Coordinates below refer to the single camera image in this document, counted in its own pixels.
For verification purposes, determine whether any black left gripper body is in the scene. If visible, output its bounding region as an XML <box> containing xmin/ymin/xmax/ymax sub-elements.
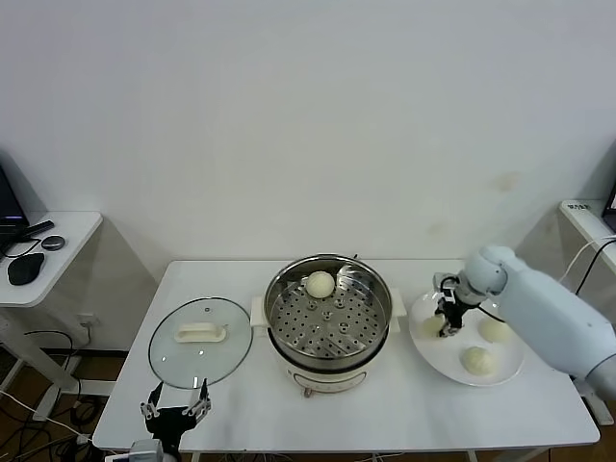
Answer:
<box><xmin>143</xmin><ymin>406</ymin><xmax>203</xmax><ymax>445</ymax></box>

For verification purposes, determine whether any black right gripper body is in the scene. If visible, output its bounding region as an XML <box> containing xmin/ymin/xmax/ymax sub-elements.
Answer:
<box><xmin>435</xmin><ymin>297</ymin><xmax>467</xmax><ymax>336</ymax></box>

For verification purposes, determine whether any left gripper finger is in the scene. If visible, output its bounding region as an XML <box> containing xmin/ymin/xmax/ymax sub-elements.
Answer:
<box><xmin>140</xmin><ymin>382</ymin><xmax>165</xmax><ymax>419</ymax></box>
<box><xmin>185</xmin><ymin>377</ymin><xmax>213</xmax><ymax>423</ymax></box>

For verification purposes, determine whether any white steamed baozi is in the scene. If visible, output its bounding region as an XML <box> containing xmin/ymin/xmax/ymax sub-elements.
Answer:
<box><xmin>460</xmin><ymin>346</ymin><xmax>497</xmax><ymax>376</ymax></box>
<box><xmin>479</xmin><ymin>320</ymin><xmax>514</xmax><ymax>344</ymax></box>
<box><xmin>421</xmin><ymin>315</ymin><xmax>447</xmax><ymax>340</ymax></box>
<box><xmin>305</xmin><ymin>270</ymin><xmax>336</xmax><ymax>299</ymax></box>

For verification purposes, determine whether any glass lid with white handle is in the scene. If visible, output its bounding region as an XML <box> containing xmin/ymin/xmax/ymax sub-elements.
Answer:
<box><xmin>147</xmin><ymin>296</ymin><xmax>255</xmax><ymax>390</ymax></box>

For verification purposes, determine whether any perforated steel steamer basket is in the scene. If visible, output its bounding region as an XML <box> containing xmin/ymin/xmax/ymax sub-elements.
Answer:
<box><xmin>264</xmin><ymin>255</ymin><xmax>394</xmax><ymax>361</ymax></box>

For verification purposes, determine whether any white round plate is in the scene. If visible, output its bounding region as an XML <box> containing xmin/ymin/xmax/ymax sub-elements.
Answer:
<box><xmin>407</xmin><ymin>287</ymin><xmax>526</xmax><ymax>387</ymax></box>

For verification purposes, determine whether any white electric cooker pot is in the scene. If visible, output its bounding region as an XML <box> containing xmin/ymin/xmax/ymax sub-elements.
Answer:
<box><xmin>249</xmin><ymin>286</ymin><xmax>407</xmax><ymax>399</ymax></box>

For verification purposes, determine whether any white side table with label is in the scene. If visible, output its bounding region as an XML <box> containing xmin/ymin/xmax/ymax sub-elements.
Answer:
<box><xmin>557</xmin><ymin>199</ymin><xmax>616</xmax><ymax>427</ymax></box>

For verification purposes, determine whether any white side table with mouse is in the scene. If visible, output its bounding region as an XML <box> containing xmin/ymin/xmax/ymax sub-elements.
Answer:
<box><xmin>0</xmin><ymin>211</ymin><xmax>105</xmax><ymax>423</ymax></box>

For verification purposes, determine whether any black computer mouse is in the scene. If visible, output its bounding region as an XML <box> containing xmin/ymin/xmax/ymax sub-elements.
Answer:
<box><xmin>7</xmin><ymin>252</ymin><xmax>46</xmax><ymax>287</ymax></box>

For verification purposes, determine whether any black remote bar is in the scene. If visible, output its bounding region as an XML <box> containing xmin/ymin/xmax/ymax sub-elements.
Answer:
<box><xmin>21</xmin><ymin>219</ymin><xmax>56</xmax><ymax>238</ymax></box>

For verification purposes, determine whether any black laptop computer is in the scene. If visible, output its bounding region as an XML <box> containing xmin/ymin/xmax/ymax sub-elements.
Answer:
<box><xmin>0</xmin><ymin>158</ymin><xmax>30</xmax><ymax>259</ymax></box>

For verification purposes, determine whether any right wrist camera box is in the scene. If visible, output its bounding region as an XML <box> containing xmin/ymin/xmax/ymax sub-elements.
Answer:
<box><xmin>432</xmin><ymin>271</ymin><xmax>458</xmax><ymax>303</ymax></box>

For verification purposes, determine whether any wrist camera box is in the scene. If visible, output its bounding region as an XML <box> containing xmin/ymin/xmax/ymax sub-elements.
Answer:
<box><xmin>432</xmin><ymin>271</ymin><xmax>458</xmax><ymax>303</ymax></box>
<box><xmin>129</xmin><ymin>438</ymin><xmax>165</xmax><ymax>462</ymax></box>

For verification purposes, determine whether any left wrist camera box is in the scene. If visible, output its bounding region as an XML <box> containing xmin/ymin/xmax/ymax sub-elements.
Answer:
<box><xmin>129</xmin><ymin>438</ymin><xmax>165</xmax><ymax>462</ymax></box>

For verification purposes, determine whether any black looped floor cable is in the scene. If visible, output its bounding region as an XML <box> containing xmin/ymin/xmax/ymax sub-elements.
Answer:
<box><xmin>23</xmin><ymin>329</ymin><xmax>81</xmax><ymax>372</ymax></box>

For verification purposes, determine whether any white floor cable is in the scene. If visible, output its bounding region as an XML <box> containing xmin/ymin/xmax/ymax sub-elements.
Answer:
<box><xmin>0</xmin><ymin>388</ymin><xmax>95</xmax><ymax>444</ymax></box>

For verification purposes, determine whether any black floor cable tangle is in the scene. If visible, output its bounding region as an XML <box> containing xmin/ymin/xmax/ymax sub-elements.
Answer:
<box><xmin>0</xmin><ymin>398</ymin><xmax>97</xmax><ymax>462</ymax></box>

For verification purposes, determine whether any white hanging cable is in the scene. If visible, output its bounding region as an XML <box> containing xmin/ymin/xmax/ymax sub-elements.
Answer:
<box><xmin>560</xmin><ymin>238</ymin><xmax>616</xmax><ymax>290</ymax></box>

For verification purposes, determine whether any thin black desk cable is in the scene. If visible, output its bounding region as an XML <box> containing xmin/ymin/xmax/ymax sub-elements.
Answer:
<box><xmin>2</xmin><ymin>236</ymin><xmax>42</xmax><ymax>261</ymax></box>

